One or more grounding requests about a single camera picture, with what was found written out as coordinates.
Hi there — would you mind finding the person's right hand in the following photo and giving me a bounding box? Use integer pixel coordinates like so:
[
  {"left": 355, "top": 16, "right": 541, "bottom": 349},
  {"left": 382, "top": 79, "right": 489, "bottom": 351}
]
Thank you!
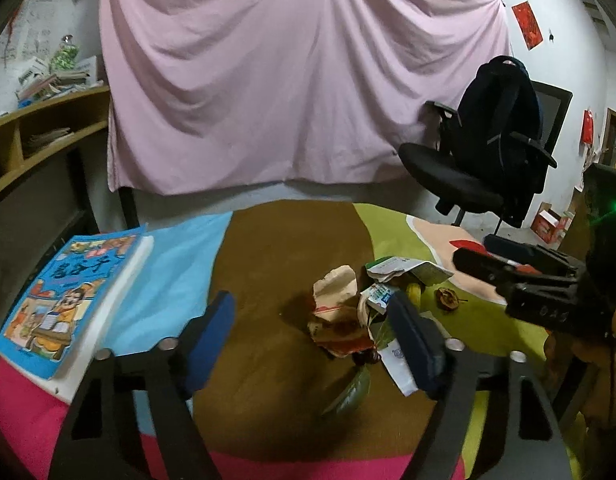
[{"left": 543, "top": 332, "right": 616, "bottom": 430}]

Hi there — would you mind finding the white printed paper bag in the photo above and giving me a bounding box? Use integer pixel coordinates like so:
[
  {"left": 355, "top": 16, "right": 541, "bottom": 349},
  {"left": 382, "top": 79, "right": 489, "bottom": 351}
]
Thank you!
[{"left": 370, "top": 316, "right": 421, "bottom": 396}]

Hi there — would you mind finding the dried orange peel flower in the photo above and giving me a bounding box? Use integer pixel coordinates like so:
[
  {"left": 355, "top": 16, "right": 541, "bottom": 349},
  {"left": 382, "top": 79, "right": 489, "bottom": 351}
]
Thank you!
[{"left": 434, "top": 287, "right": 466, "bottom": 312}]

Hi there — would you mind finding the red cardboard box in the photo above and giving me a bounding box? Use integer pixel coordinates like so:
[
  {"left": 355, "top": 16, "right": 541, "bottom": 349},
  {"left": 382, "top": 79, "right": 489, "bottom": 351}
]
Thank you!
[{"left": 530, "top": 202, "right": 574, "bottom": 245}]

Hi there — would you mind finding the green white wrapper on mat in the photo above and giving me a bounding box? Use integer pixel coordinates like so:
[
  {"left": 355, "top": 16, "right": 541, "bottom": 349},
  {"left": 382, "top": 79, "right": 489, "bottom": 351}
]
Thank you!
[{"left": 360, "top": 283, "right": 398, "bottom": 314}]

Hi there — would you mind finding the red orange crumpled wrapper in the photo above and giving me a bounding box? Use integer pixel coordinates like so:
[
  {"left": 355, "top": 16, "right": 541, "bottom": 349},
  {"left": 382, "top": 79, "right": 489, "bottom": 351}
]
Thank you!
[{"left": 307, "top": 306, "right": 375, "bottom": 359}]

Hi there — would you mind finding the green leaf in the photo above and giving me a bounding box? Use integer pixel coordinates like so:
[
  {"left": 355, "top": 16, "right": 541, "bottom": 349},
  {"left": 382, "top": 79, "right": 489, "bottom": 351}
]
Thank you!
[{"left": 320, "top": 365, "right": 371, "bottom": 420}]

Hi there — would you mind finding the torn beige paper scrap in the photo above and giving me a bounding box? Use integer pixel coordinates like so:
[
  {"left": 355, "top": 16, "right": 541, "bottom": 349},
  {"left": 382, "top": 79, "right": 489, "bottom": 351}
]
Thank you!
[{"left": 312, "top": 264, "right": 358, "bottom": 323}]

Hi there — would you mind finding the colourful patchwork play mat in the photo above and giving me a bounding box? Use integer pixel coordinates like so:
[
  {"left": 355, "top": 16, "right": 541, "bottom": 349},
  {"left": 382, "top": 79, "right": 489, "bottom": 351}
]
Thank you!
[{"left": 0, "top": 199, "right": 589, "bottom": 480}]

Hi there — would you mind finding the black office chair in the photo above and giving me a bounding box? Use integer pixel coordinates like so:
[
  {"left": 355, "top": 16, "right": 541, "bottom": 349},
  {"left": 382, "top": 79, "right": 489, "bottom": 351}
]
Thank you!
[{"left": 398, "top": 55, "right": 573, "bottom": 228}]

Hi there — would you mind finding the blue children's book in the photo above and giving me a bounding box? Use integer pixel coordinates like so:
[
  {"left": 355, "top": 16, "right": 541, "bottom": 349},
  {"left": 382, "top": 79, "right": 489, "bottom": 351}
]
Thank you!
[{"left": 0, "top": 228, "right": 154, "bottom": 404}]

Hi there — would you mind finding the dark blue backpack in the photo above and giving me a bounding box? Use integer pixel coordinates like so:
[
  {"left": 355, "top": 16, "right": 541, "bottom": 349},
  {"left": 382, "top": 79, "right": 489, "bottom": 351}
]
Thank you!
[{"left": 454, "top": 54, "right": 560, "bottom": 229}]

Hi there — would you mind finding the pink hanging sheet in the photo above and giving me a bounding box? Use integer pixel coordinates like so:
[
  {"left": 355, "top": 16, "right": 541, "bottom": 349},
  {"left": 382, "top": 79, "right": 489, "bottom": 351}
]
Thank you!
[{"left": 99, "top": 0, "right": 510, "bottom": 195}]

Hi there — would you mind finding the wooden shelf unit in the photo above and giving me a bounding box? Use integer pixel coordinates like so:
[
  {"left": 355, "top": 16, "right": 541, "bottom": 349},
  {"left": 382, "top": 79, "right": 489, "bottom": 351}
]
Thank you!
[{"left": 0, "top": 86, "right": 110, "bottom": 202}]

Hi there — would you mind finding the stack of books on shelf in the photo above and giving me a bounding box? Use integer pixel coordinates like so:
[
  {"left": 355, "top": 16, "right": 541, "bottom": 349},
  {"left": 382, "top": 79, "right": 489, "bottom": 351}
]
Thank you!
[{"left": 15, "top": 55, "right": 103, "bottom": 108}]

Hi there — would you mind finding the green candy jar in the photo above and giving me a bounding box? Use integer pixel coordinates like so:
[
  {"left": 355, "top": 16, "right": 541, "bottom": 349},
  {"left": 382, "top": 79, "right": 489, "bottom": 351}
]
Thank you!
[{"left": 50, "top": 35, "right": 79, "bottom": 72}]

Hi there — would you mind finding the red paper wall decoration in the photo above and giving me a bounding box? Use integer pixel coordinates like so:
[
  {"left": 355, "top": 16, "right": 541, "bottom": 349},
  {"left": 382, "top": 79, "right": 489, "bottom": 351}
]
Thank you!
[{"left": 512, "top": 1, "right": 543, "bottom": 50}]

